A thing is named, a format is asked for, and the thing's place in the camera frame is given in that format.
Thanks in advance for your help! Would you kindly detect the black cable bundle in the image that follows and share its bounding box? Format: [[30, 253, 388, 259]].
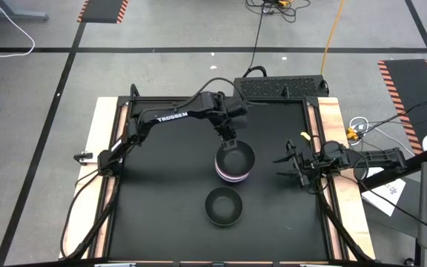
[[245, 0, 312, 24]]

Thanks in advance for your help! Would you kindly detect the dark grey bowl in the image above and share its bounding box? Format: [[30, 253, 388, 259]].
[[204, 185, 244, 228], [214, 139, 256, 177]]

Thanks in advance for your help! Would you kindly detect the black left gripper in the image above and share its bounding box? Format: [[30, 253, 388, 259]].
[[216, 120, 241, 151]]

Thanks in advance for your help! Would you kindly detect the grey table foot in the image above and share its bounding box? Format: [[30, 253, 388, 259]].
[[0, 0, 50, 22]]

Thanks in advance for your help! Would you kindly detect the light wooden side board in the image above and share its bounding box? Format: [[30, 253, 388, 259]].
[[58, 96, 130, 260], [308, 96, 377, 261]]

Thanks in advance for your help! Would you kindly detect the black clamp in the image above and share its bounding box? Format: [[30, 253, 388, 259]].
[[73, 151, 95, 165]]

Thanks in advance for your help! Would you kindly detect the white paper sheet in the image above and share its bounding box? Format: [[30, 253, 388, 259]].
[[360, 166, 407, 218]]

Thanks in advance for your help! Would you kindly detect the black perforated computer tower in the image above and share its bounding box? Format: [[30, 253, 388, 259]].
[[233, 74, 330, 99]]

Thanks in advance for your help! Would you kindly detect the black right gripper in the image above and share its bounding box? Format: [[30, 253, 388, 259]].
[[272, 139, 325, 189]]

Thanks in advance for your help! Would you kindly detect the white bowl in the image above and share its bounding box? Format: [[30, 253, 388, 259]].
[[216, 166, 252, 182]]

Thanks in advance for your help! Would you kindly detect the black table frame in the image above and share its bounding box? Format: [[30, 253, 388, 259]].
[[102, 95, 348, 267]]

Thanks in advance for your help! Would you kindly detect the yellow connector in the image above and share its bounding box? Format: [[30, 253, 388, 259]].
[[345, 126, 360, 142]]

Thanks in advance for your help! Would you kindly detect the black metal bar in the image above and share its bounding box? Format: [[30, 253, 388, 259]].
[[359, 147, 427, 192]]

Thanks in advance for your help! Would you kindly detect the yellow cable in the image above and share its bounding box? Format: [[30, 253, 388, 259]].
[[320, 0, 347, 76]]

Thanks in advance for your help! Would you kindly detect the hazard-striped black floor mat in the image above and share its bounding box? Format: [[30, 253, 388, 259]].
[[377, 58, 427, 156], [76, 0, 130, 24]]

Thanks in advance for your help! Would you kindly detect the white cable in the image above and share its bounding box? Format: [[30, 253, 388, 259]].
[[348, 116, 417, 157], [0, 0, 36, 59]]

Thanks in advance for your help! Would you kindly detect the black power cable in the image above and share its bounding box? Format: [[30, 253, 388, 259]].
[[242, 9, 269, 78]]

